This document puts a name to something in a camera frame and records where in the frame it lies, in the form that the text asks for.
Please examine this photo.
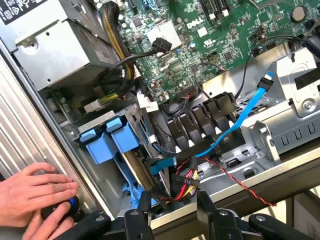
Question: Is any open PC case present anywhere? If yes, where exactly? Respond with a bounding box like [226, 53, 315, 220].
[0, 0, 320, 226]

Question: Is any silver power supply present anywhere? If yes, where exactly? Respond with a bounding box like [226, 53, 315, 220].
[0, 0, 123, 92]

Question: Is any thick black wire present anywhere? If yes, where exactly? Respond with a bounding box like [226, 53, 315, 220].
[234, 34, 320, 99]

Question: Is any coin battery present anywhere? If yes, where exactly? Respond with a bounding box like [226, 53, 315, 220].
[291, 5, 308, 23]

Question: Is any person's right hand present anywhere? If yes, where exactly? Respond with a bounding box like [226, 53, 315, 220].
[21, 201, 75, 240]

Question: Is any black plastic fan shroud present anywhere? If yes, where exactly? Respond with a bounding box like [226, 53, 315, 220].
[164, 91, 237, 153]

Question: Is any green motherboard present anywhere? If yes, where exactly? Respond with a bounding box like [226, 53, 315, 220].
[117, 0, 320, 101]

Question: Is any blue SATA wire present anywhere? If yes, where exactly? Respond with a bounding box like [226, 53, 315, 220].
[149, 71, 275, 177]

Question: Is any person's left hand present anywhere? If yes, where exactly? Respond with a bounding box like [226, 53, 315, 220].
[0, 162, 80, 228]

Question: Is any black RAM slot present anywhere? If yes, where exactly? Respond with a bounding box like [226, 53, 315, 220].
[212, 0, 231, 18]

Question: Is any red yellow disk power wire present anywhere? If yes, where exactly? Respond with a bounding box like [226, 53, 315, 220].
[149, 154, 201, 208]

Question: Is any metal disk bay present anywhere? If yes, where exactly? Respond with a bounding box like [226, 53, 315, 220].
[74, 104, 176, 208]

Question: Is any white wire label tag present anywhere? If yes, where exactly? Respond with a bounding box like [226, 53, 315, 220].
[137, 94, 159, 113]

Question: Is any braided yellow black cable bundle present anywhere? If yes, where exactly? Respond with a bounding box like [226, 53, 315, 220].
[99, 1, 137, 101]

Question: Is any silver chipset heat sink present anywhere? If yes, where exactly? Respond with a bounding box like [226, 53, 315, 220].
[146, 19, 182, 51]

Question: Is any black wire with plug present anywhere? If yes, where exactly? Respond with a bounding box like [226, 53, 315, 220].
[104, 36, 173, 76]

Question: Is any empty blue disk carrier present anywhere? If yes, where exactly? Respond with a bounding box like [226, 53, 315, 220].
[79, 128, 136, 201]

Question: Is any white power plug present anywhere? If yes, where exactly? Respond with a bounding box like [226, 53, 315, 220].
[83, 99, 101, 113]

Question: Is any red black twisted wire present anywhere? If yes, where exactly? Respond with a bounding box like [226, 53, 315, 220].
[199, 156, 277, 207]

